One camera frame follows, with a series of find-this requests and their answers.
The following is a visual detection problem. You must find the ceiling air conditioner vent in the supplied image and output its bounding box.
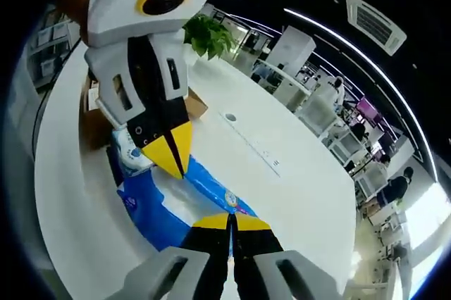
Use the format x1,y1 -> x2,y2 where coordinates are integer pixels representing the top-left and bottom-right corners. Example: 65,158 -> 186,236
345,0 -> 409,57

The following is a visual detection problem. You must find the grey storage shelf with bins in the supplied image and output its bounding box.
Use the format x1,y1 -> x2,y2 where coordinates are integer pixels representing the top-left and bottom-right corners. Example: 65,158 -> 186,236
30,4 -> 80,86

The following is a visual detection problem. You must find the long curved ceiling light strip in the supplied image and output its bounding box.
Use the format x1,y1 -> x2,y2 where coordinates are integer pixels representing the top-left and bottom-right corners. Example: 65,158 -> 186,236
283,7 -> 440,182

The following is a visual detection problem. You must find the green potted plant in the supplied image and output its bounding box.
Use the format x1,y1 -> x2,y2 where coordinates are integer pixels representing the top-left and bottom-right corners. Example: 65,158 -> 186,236
183,13 -> 237,62

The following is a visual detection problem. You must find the brown cardboard shoe box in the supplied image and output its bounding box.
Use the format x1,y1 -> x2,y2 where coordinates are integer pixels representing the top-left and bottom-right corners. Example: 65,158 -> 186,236
81,74 -> 209,153

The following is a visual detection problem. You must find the purple lit monitor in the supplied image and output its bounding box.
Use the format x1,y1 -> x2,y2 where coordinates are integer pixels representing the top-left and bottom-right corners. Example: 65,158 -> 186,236
355,97 -> 383,127

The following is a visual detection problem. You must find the blue white wet wipes pack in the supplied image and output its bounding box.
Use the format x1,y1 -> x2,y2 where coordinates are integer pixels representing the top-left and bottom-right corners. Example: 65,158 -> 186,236
111,127 -> 156,175

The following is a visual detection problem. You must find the blue soft tissue pack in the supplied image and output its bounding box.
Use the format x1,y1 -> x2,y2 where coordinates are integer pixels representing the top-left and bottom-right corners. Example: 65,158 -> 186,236
117,154 -> 259,259

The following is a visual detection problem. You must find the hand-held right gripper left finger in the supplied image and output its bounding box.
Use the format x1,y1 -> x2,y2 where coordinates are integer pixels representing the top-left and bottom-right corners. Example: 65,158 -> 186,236
105,212 -> 233,300

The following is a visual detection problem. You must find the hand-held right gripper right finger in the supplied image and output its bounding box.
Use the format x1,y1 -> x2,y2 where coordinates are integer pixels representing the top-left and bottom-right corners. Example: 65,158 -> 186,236
233,212 -> 345,300

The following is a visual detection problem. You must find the black cable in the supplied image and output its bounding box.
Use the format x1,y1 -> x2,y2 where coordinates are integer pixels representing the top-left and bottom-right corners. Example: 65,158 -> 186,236
30,37 -> 82,149

